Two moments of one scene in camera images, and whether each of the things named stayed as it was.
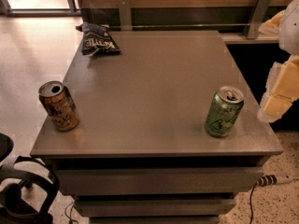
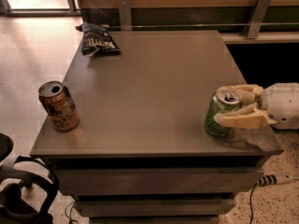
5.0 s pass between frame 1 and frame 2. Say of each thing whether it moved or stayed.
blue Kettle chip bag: stayed
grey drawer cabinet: stayed
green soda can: stayed
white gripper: moved
